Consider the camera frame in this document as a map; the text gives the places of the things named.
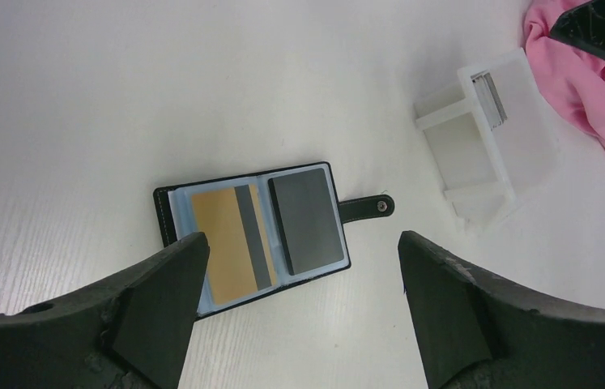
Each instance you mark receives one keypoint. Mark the stack of cards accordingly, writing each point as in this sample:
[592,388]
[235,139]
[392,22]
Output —
[489,99]

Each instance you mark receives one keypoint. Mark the pink crumpled cloth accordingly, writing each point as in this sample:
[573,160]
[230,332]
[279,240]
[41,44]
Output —
[570,80]

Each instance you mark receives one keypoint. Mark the gold credit card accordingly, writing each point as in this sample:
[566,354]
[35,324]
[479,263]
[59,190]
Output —
[240,263]

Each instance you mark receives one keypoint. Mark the black leather card holder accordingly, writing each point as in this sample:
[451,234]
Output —
[267,231]

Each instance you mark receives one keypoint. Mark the white plastic bin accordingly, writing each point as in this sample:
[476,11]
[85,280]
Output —
[488,173]

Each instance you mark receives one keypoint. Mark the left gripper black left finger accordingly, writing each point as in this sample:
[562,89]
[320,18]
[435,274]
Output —
[129,330]

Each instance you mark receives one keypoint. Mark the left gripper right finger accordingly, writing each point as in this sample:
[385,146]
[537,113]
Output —
[476,329]

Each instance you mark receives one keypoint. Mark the dark glossy credit card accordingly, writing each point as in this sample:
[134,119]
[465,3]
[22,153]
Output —
[306,219]

